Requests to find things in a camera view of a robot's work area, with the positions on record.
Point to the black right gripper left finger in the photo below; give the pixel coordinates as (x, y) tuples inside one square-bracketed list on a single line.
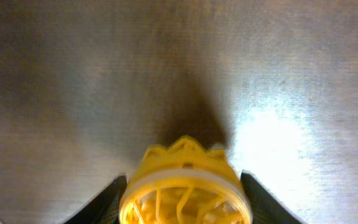
[(104, 208)]

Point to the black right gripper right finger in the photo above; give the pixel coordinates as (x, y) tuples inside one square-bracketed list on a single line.
[(265, 208)]

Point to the yellow round plastic toy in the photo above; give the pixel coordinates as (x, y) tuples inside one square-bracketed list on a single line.
[(184, 183)]

